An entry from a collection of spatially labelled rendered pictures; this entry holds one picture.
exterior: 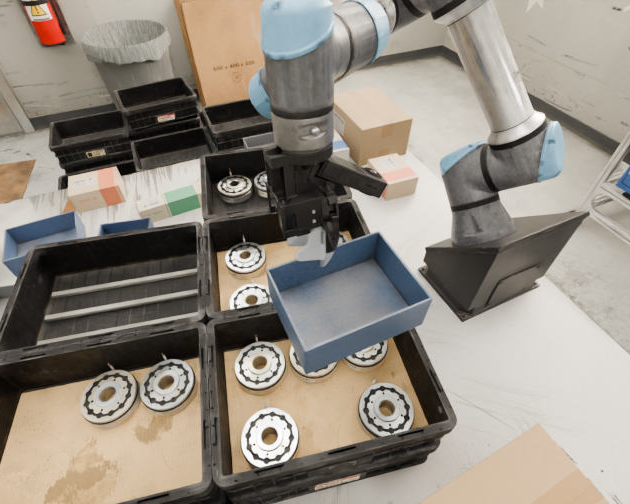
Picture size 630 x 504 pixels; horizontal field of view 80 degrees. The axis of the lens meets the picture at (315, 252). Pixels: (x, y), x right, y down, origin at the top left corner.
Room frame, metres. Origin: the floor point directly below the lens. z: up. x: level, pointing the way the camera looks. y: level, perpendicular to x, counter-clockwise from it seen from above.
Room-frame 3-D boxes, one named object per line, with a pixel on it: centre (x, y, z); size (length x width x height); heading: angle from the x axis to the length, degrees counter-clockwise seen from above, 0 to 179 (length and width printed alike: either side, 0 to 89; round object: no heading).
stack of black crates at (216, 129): (1.91, 0.38, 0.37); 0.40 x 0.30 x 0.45; 113
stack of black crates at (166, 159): (1.75, 0.75, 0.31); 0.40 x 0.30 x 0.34; 113
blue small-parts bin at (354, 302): (0.34, -0.05, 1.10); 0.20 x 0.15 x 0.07; 115
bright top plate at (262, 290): (0.50, 0.14, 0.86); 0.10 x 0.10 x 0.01
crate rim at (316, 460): (0.31, -0.01, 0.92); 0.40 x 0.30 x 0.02; 103
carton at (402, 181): (1.15, -0.28, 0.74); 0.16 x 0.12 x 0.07; 21
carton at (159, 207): (1.01, 0.48, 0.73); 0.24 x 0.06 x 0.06; 118
